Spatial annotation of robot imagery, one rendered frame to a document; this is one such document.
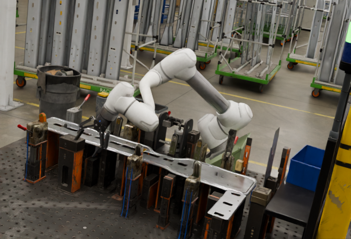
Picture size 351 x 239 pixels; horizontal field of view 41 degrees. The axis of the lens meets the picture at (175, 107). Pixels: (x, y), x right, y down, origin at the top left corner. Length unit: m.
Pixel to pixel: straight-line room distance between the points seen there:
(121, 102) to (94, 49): 4.68
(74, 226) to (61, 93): 3.00
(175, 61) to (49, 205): 1.08
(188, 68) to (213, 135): 0.60
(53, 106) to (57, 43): 2.04
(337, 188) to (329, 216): 0.12
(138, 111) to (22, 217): 0.81
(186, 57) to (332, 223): 1.36
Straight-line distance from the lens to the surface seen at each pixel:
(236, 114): 3.10
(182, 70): 2.81
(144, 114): 2.34
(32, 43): 7.18
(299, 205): 2.34
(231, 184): 2.45
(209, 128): 3.19
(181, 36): 10.34
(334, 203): 1.84
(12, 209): 2.66
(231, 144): 2.61
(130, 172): 2.49
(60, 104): 5.38
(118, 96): 2.36
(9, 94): 6.38
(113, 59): 6.91
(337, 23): 9.27
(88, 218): 2.58
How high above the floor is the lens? 2.03
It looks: 17 degrees down
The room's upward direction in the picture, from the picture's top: 8 degrees clockwise
